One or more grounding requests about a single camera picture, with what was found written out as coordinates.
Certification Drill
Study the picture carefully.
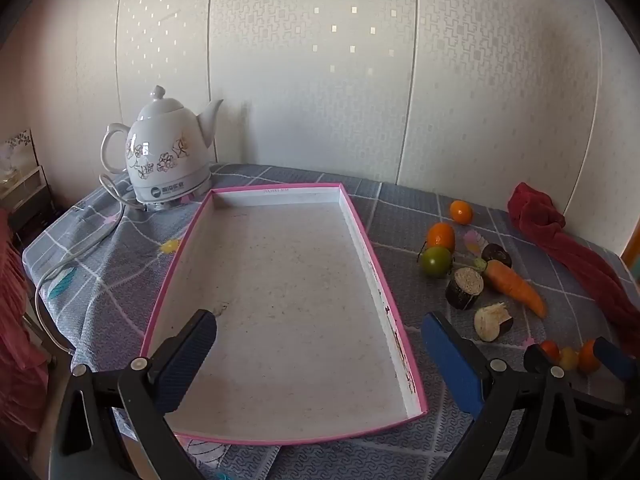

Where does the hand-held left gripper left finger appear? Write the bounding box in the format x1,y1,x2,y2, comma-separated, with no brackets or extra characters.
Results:
50,309,218,480

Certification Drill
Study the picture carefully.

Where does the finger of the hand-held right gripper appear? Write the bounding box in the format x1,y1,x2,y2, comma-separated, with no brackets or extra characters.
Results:
524,344,638,418
594,337,640,383

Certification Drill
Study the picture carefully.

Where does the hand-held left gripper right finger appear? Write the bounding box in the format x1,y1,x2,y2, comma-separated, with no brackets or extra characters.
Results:
421,311,596,480

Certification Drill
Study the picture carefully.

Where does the medium orange mandarin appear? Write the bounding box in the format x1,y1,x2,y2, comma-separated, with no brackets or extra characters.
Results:
577,340,602,374

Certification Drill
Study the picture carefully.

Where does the eggplant chunk jagged flesh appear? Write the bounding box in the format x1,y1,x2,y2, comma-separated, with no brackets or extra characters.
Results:
474,302,514,343

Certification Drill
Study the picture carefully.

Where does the eggplant chunk cut face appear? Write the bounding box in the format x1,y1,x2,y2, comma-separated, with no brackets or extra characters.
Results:
445,267,485,309

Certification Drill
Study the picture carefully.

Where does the orange carrot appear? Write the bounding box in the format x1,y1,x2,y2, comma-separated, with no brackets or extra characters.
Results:
475,258,547,318

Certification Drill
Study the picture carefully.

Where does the green tomato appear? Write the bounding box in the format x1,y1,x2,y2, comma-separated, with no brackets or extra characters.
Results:
419,246,453,278

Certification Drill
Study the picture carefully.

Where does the dark round eggplant end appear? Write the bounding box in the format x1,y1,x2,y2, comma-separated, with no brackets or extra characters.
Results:
481,243,513,268

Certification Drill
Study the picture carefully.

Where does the pink-edged white cardboard tray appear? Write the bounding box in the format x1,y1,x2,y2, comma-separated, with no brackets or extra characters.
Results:
140,183,428,447

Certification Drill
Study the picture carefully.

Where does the large orange mandarin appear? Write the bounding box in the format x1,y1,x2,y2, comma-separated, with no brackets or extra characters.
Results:
426,222,456,253

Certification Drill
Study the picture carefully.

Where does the red towel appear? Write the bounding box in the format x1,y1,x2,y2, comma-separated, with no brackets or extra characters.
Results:
507,182,640,333

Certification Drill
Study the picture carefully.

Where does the silver kettle base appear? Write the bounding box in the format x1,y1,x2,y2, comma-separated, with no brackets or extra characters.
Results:
131,185,213,212

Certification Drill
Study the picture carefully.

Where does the red bed cover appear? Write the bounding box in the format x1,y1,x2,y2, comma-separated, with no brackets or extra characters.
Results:
0,210,51,441

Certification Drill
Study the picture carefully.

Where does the white floral ceramic kettle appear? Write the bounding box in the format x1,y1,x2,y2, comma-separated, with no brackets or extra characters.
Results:
101,85,224,201

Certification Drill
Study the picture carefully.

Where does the dark nightstand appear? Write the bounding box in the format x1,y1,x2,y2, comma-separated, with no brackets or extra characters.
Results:
0,165,55,248

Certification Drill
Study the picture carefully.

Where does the white power cord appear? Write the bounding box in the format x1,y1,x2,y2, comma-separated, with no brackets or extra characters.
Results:
34,172,138,358

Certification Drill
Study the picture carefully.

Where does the floral picture frame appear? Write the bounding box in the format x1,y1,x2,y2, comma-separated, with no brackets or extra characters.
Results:
0,129,38,167

